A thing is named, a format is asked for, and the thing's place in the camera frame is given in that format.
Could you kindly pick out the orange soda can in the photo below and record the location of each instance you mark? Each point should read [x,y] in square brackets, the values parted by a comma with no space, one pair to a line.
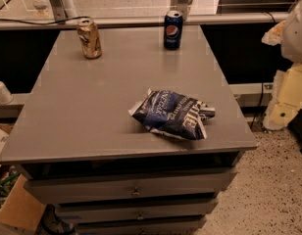
[88,34]

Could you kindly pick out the middle grey drawer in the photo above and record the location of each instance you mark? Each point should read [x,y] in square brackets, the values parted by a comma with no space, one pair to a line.
[137,211]

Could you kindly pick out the blue Pepsi can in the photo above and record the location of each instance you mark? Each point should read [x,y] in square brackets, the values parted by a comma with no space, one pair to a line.
[173,29]

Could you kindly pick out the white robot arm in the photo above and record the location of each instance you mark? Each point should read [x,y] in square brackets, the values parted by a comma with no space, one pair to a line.
[286,99]

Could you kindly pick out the blue chip bag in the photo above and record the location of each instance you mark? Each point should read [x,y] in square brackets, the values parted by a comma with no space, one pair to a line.
[171,114]

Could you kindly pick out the grey drawer cabinet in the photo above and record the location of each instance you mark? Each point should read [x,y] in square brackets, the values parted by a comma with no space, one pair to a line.
[75,121]

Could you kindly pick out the grey metal rail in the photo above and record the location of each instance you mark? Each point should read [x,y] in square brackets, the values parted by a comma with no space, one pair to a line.
[237,18]

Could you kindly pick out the bottom grey drawer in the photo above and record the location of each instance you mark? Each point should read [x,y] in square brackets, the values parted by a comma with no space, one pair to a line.
[152,226]

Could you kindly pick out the white cylinder at left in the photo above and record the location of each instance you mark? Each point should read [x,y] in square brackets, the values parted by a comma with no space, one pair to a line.
[5,95]

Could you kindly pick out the cardboard box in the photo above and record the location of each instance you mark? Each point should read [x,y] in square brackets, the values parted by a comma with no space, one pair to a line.
[21,212]

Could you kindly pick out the top grey drawer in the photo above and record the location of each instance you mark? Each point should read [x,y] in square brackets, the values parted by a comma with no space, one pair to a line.
[130,186]

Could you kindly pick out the grey drawer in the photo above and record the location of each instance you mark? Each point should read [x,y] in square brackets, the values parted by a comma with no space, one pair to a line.
[152,226]
[137,211]
[130,186]

